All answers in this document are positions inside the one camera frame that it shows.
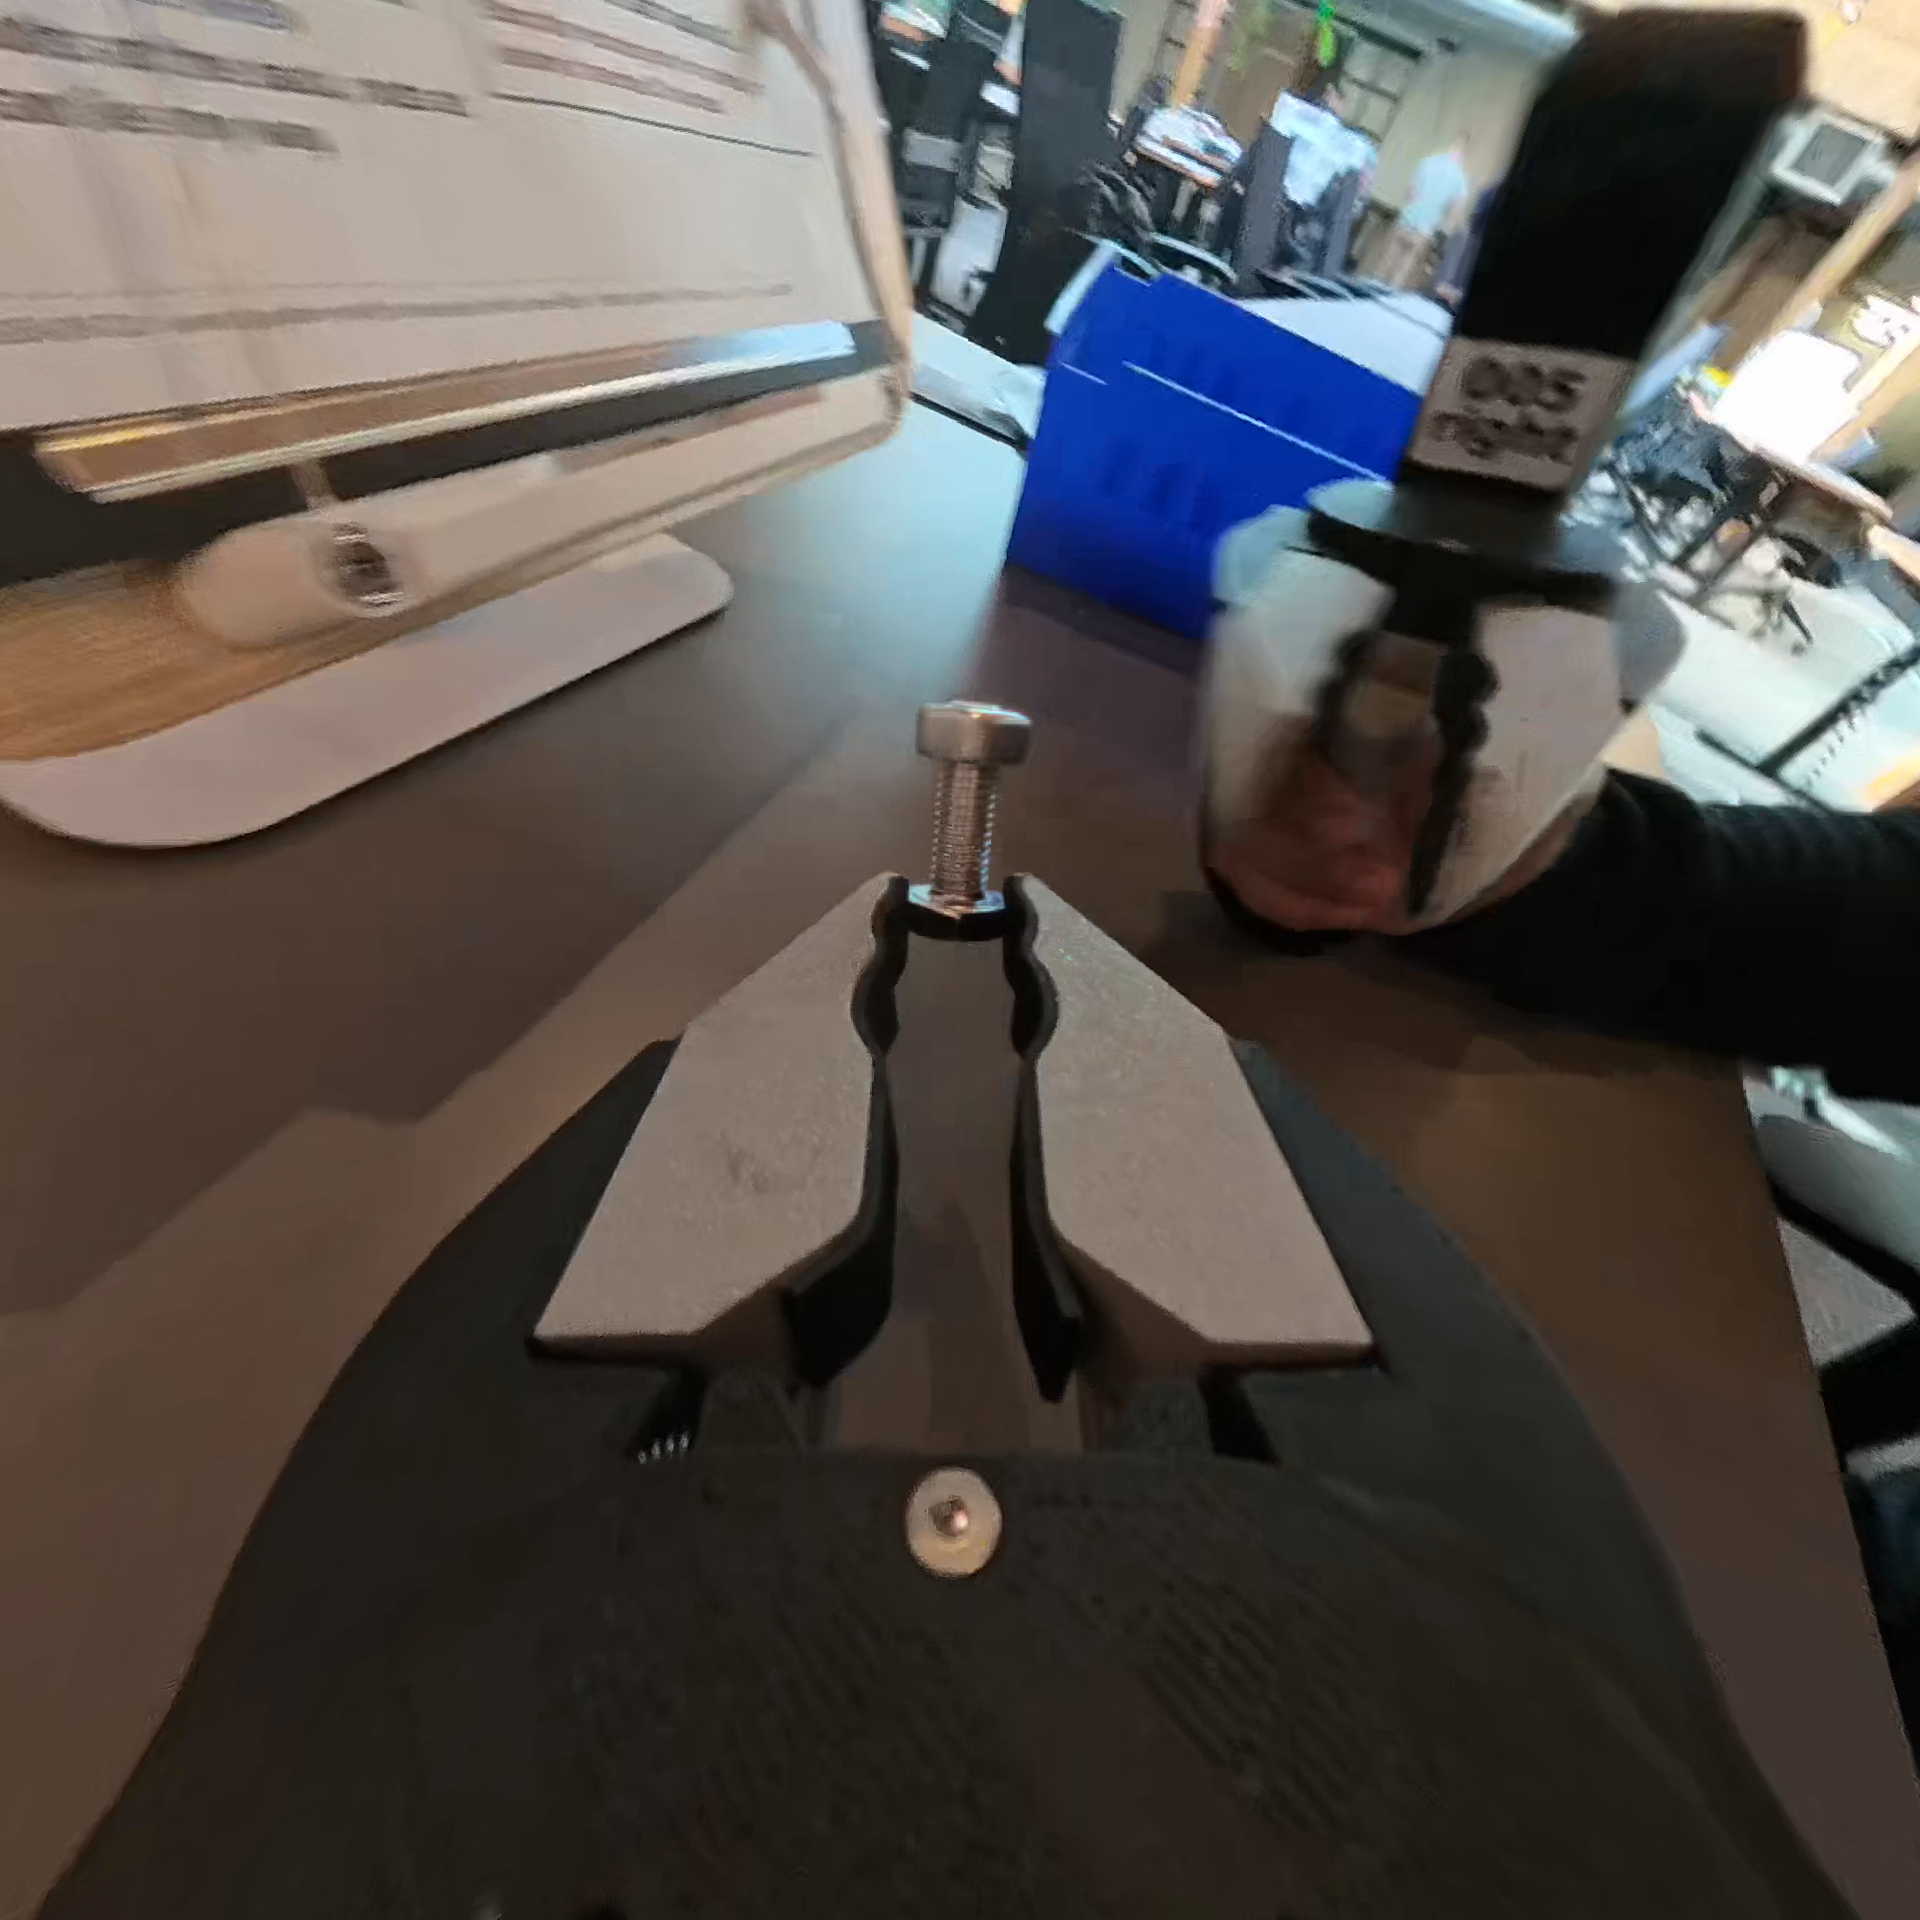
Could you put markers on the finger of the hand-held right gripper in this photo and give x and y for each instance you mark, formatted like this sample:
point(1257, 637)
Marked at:
point(1560, 722)
point(1276, 662)

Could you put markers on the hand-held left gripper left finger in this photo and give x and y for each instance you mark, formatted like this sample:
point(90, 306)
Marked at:
point(721, 1171)

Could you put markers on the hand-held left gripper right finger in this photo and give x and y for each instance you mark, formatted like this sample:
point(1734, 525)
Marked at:
point(1185, 1185)

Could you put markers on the silver hex head bolt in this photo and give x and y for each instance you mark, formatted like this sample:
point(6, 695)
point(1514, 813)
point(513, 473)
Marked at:
point(971, 797)

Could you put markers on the silver hex nut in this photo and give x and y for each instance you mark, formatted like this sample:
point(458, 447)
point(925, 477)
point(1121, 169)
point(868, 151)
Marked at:
point(961, 906)

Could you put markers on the person's right forearm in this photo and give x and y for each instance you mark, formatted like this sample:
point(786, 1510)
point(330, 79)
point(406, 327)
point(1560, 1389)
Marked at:
point(1724, 931)

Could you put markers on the person's right hand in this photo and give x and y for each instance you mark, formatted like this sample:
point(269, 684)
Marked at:
point(1329, 841)

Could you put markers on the blue plastic bin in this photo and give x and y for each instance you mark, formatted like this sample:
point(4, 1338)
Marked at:
point(1201, 435)

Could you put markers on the white background desk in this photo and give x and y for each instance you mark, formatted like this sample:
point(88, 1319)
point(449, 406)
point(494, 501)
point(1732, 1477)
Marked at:
point(1798, 406)

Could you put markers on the black cabinet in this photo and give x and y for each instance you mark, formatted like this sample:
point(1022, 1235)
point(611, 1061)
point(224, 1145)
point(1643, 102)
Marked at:
point(1050, 166)

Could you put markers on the instruction sheet on wooden stand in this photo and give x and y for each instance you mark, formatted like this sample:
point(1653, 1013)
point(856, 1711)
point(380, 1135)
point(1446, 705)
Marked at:
point(149, 676)

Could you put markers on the printed instruction sheet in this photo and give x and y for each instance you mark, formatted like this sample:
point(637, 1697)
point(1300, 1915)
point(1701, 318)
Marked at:
point(374, 182)

